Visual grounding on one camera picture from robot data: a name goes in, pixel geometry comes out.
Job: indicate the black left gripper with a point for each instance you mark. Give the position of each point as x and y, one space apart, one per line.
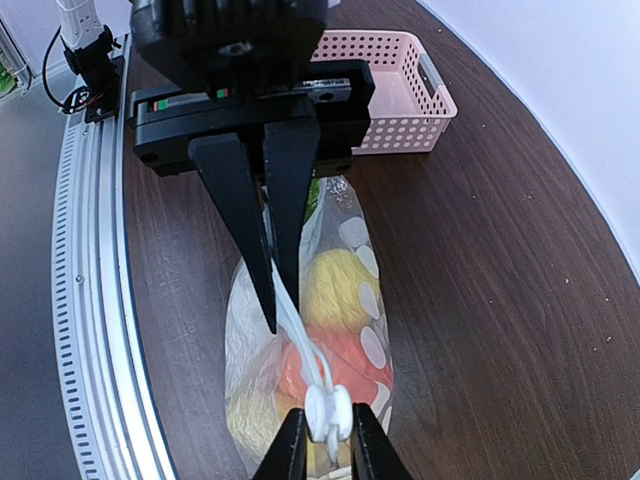
235 66

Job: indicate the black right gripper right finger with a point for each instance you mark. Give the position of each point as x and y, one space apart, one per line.
373 457

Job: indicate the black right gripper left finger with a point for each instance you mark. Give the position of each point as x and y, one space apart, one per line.
286 458

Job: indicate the orange pumpkin with leaf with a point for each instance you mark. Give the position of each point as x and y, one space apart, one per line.
360 361

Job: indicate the clear zip top bag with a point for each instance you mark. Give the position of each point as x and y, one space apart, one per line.
334 219

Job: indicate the yellow pear with leaf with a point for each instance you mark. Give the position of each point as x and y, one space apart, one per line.
331 297

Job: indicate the pink perforated plastic basket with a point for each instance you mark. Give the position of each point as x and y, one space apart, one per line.
411 106

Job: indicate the aluminium front rail frame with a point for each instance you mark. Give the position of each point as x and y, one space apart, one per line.
112 421

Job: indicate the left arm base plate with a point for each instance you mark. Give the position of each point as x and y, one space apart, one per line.
106 105

